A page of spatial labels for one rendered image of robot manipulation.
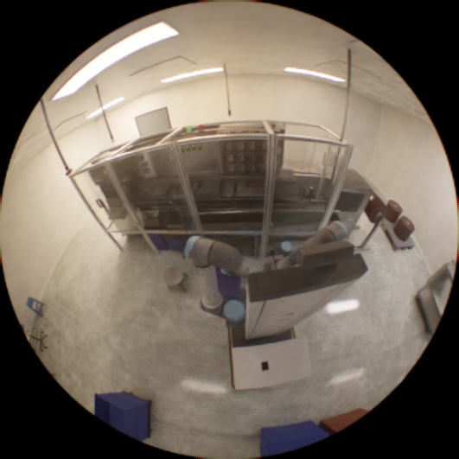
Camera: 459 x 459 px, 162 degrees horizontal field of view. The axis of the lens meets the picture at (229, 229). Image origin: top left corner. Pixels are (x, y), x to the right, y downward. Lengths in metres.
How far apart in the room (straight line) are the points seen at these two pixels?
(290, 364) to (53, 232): 5.61
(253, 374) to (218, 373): 0.93
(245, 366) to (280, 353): 0.26
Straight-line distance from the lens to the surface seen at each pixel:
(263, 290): 0.36
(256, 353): 1.28
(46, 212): 5.39
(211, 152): 2.07
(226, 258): 0.71
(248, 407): 2.26
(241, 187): 2.18
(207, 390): 2.24
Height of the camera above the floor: 2.12
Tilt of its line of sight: 47 degrees down
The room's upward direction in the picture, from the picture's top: 7 degrees counter-clockwise
